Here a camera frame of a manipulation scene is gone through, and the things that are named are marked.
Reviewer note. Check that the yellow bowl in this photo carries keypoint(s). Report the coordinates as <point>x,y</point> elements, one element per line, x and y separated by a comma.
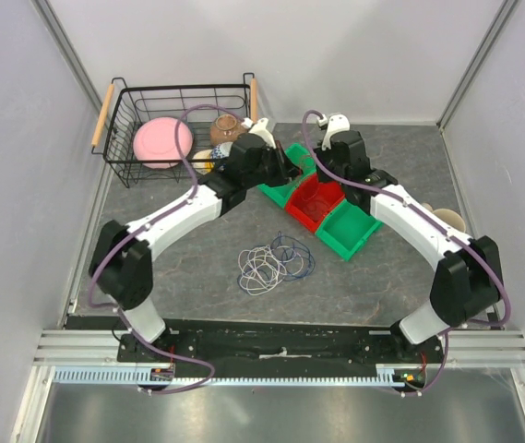
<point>209,167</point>

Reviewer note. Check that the pink plate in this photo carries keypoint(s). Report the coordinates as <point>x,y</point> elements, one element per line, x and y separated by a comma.
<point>154,143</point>

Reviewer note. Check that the black wire basket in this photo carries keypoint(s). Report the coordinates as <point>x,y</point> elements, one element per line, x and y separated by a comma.
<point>126,108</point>

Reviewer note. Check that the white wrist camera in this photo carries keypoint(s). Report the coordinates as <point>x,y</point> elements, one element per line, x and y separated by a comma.
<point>263,128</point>
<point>331,125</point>

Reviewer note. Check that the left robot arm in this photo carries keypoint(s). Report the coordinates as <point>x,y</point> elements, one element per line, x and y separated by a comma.
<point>122,262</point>

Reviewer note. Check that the red plastic bin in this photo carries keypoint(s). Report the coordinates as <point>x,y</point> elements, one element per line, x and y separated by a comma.
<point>312,201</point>

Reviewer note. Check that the near green plastic bin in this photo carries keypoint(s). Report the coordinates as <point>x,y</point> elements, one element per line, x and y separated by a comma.
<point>347,229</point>

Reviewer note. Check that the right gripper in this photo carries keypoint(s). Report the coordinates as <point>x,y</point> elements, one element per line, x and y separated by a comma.
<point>322,153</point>

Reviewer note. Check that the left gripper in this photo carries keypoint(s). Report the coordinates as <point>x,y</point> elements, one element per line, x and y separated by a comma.
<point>291,170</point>

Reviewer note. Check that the cream bowl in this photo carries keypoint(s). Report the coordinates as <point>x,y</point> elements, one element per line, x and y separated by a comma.
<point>199,160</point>

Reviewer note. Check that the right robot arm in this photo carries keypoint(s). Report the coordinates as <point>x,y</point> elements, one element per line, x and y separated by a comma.
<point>467,271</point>

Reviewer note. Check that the brown ceramic bowl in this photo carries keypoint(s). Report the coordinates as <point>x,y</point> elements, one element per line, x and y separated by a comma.
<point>226,128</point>

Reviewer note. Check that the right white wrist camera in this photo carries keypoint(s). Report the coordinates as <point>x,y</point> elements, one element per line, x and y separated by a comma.
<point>331,125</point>

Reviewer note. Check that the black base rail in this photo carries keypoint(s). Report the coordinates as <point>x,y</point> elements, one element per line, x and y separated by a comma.
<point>271,349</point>

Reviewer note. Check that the blue patterned bowl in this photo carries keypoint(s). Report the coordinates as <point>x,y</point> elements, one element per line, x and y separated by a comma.
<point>221,151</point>

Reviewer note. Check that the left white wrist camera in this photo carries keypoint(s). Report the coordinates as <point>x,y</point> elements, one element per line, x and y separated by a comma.
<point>263,128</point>

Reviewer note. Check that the beige mug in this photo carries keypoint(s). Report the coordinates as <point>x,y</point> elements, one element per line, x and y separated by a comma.
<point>446,220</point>

